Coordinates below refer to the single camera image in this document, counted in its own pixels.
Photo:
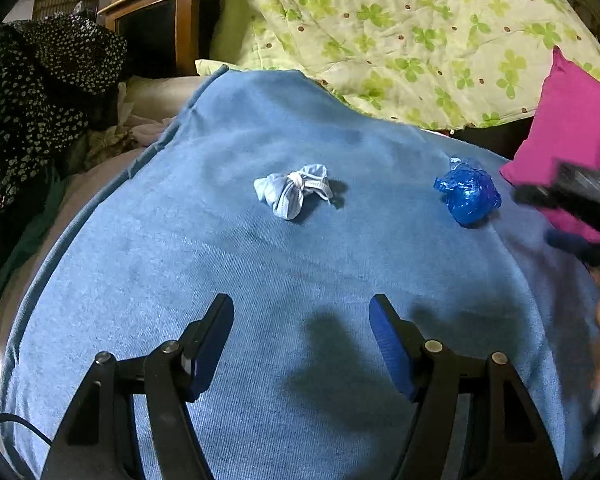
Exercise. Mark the green floral quilt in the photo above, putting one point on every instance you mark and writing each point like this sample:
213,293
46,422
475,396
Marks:
405,35

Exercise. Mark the dark green cloth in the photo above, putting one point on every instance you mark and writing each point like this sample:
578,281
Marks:
25,240

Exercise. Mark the light blue blanket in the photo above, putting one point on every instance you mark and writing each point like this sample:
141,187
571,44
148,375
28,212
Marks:
280,270

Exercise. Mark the blue plastic bag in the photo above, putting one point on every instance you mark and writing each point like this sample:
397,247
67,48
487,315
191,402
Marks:
467,192

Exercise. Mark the light blue face mask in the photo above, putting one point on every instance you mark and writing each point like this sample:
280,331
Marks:
292,192

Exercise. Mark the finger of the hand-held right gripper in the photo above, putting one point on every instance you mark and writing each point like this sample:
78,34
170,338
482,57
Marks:
570,244

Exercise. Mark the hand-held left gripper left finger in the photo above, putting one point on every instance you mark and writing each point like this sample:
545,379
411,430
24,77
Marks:
211,350

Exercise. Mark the pink pillow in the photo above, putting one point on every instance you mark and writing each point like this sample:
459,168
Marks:
565,125

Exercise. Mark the black white-dotted cloth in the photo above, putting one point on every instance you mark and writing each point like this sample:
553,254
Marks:
35,100

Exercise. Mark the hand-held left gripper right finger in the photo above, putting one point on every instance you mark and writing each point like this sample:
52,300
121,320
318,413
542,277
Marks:
390,350

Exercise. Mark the wooden cabinet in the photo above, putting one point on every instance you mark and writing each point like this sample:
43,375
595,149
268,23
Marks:
150,25

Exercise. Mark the pale yellow pillow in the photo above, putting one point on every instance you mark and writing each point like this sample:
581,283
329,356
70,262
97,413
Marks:
211,66

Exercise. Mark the white cloth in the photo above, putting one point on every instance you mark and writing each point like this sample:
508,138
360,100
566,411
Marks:
150,105

